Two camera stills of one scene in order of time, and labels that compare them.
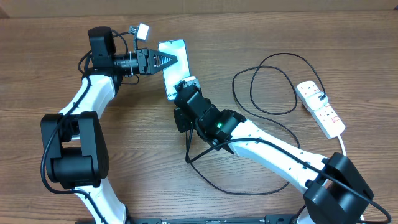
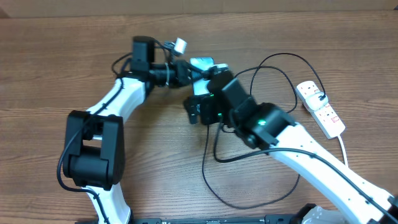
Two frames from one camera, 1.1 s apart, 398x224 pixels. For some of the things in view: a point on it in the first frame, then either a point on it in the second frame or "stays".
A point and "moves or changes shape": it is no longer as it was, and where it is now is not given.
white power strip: (326, 119) stays
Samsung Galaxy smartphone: (178, 70) moves or changes shape
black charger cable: (272, 112) moves or changes shape
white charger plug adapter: (317, 101) stays
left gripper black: (151, 53) -> (179, 74)
